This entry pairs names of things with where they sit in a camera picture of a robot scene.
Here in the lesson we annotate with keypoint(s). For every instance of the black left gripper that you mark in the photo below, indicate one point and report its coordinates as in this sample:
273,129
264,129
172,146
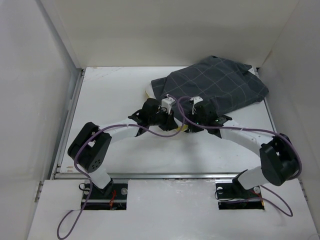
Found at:
169,123

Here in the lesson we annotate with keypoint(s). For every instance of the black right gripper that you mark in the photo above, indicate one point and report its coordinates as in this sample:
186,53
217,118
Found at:
194,129

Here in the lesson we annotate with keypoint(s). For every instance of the white pillow with yellow edge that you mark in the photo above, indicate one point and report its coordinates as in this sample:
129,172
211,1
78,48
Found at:
150,94

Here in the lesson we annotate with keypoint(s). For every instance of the dark grey checked pillowcase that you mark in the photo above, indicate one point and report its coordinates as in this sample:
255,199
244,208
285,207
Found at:
223,84

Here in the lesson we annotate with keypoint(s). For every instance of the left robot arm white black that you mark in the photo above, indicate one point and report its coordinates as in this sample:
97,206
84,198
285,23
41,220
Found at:
89,148

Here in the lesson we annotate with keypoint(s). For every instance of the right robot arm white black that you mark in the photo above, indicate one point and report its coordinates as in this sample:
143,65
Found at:
251,139

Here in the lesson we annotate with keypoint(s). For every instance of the white front cover board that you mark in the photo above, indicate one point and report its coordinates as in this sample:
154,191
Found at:
172,210

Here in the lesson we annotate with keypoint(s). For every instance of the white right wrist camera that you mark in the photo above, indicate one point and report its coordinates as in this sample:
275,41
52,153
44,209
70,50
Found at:
194,101

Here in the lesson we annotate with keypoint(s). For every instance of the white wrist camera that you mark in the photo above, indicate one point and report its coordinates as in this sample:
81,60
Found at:
167,104
194,101

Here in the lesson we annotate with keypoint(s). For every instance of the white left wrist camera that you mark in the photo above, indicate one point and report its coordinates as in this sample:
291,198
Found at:
167,104

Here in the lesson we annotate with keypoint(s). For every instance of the aluminium right side rail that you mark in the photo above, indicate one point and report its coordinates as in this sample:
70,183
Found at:
268,112

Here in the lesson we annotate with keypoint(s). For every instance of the aluminium rail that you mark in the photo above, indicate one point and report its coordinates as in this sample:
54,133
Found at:
268,112
65,123
149,176

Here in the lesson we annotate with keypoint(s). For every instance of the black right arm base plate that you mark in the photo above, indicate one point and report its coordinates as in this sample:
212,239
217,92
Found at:
233,197

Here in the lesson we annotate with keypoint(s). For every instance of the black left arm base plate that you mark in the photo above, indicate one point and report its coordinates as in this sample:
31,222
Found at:
114,199

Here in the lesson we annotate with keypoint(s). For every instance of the aluminium front rail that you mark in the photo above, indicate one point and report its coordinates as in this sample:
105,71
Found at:
149,176

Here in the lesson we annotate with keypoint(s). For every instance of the aluminium left side rail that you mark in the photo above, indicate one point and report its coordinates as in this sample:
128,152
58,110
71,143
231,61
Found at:
65,123

